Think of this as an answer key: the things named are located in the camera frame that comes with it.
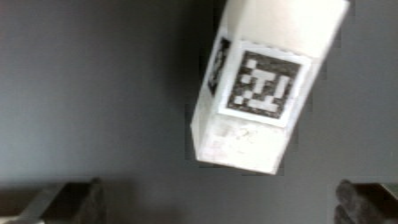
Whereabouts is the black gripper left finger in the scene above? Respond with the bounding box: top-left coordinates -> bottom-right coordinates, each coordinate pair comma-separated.
6,178 -> 107,224

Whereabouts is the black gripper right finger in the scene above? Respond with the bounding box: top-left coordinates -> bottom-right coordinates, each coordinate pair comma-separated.
334,180 -> 398,224

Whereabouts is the white leg with tag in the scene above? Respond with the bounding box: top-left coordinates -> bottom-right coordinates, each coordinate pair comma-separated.
190,0 -> 350,174

